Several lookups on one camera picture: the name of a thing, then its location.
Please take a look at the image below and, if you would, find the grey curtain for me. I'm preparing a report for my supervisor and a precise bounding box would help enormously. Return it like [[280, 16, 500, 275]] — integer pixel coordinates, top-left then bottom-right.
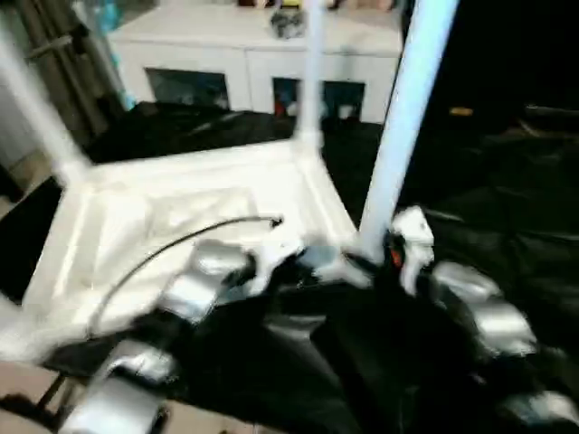
[[18, 0, 128, 137]]

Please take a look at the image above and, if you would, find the black plastic mat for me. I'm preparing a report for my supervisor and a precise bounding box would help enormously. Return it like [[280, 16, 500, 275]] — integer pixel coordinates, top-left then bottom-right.
[[0, 98, 579, 434]]

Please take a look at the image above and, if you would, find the white cabinet with glass doors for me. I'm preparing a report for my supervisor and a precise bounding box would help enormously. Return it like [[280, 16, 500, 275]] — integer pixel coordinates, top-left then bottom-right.
[[107, 0, 403, 123]]

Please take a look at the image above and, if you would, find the grey metal pole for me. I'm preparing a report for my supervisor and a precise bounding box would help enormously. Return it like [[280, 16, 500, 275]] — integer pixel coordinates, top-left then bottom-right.
[[23, 27, 91, 62]]

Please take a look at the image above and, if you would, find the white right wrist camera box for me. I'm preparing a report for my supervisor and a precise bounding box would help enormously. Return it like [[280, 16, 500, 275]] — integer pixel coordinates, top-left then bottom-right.
[[389, 205, 437, 296]]

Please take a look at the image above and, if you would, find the black flat device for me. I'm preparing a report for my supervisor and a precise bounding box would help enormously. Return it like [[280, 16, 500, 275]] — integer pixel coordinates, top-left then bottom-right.
[[523, 103, 579, 126]]

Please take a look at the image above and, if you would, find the grey bundle on cabinet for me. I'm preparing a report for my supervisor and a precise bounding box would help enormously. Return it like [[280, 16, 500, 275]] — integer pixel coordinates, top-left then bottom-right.
[[270, 9, 308, 41]]

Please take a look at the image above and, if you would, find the black tall cabinet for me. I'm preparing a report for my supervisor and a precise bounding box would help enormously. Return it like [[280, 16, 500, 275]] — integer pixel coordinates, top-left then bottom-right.
[[394, 0, 579, 137]]

